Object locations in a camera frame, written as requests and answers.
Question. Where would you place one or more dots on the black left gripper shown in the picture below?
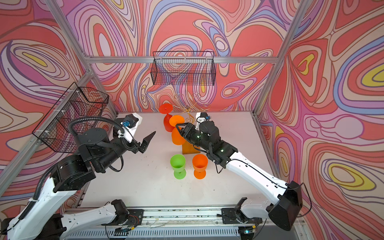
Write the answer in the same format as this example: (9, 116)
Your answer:
(135, 146)

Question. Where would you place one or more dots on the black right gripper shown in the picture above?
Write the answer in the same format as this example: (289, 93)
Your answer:
(187, 131)

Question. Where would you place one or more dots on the green wine glass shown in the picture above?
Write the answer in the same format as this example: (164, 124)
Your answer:
(178, 163)

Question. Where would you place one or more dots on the orange wine glass back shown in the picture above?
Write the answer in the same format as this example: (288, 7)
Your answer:
(200, 163)

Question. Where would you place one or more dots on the orange wine glass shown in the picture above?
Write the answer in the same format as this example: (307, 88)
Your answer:
(200, 163)
(177, 139)

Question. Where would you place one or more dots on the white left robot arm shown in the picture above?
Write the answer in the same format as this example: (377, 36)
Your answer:
(100, 142)

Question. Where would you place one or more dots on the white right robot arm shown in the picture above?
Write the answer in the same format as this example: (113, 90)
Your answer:
(285, 200)

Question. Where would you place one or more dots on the orange wine glass front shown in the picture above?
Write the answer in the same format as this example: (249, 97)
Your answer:
(177, 139)

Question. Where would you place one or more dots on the red wine glass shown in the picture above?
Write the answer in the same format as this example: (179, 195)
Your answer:
(165, 109)

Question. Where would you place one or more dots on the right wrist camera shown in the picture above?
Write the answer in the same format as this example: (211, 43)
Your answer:
(201, 117)

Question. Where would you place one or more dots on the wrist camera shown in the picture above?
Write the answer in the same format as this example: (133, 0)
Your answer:
(131, 123)
(201, 117)

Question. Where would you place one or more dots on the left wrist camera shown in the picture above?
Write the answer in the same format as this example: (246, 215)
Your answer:
(131, 123)

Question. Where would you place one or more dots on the gold wire glass rack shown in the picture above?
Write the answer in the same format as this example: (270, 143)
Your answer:
(190, 105)

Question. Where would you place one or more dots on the black wire basket back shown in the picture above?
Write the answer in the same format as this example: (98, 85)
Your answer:
(183, 68)

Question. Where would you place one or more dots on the black wire basket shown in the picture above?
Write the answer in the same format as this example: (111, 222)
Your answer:
(183, 68)
(76, 102)

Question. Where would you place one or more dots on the black wire basket left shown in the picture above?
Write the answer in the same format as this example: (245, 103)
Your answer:
(76, 102)

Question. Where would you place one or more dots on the metal base rail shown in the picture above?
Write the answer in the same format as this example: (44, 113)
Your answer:
(193, 223)

